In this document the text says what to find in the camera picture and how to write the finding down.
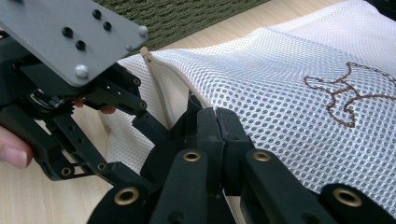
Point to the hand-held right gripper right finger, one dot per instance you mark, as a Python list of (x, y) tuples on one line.
[(249, 180)]

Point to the green woven basket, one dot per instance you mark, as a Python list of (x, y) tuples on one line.
[(186, 18)]

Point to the white mesh laundry bag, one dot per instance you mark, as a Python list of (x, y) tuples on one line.
[(280, 62)]

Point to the black garment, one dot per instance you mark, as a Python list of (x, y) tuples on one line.
[(194, 101)]

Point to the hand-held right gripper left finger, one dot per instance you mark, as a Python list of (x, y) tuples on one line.
[(202, 174)]

